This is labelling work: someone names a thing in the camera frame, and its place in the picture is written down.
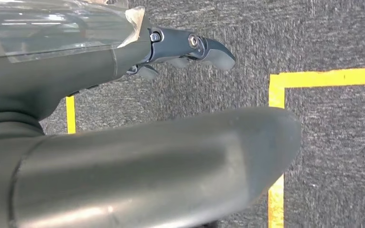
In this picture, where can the yellow floor tape square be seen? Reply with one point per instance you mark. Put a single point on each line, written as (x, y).
(327, 77)
(70, 114)

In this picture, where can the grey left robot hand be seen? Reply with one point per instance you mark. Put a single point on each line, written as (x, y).
(138, 173)

